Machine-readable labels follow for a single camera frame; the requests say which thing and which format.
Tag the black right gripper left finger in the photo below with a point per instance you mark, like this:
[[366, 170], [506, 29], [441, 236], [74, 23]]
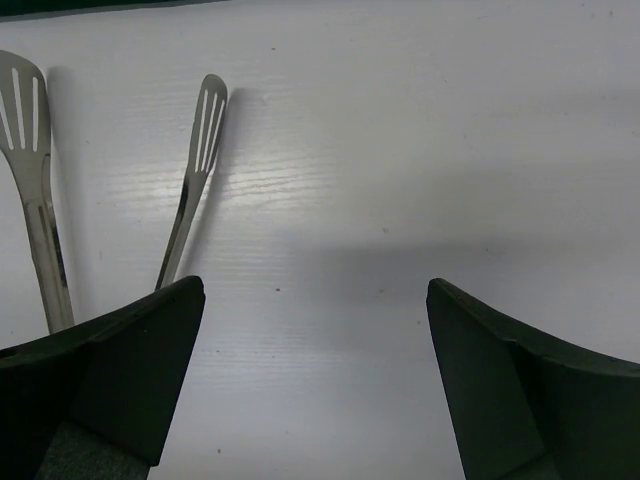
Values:
[[96, 401]]

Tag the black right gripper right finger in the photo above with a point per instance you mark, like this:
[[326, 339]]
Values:
[[527, 405]]

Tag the stainless steel serving tongs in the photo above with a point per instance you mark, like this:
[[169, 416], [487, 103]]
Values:
[[26, 140]]

